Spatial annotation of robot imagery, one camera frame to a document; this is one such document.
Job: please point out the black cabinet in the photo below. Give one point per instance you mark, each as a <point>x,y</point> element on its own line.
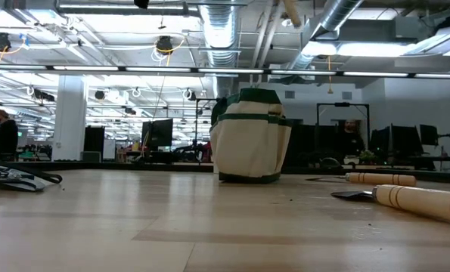
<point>94,140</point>

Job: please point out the beige green canvas gardening bag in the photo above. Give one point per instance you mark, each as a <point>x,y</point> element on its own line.
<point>249,147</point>

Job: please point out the white column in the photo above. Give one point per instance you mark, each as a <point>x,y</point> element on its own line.
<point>69,117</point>

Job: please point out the small green potted plant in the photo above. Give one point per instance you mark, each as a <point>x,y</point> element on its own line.
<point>367,155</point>

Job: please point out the silver spiral air duct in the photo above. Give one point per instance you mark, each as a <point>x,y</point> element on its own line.
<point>334,19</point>
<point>219,34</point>

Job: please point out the black beam with light strips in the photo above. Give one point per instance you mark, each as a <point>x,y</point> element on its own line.
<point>224,70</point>

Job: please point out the black computer monitor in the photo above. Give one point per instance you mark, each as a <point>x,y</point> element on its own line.
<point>407,141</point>
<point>380,145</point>
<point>429,134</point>
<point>157,133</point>

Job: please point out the person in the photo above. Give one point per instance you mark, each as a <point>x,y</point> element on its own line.
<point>349,140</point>
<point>5,136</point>

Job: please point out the black station frame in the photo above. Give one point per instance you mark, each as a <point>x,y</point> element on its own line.
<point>196,124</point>
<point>342,104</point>

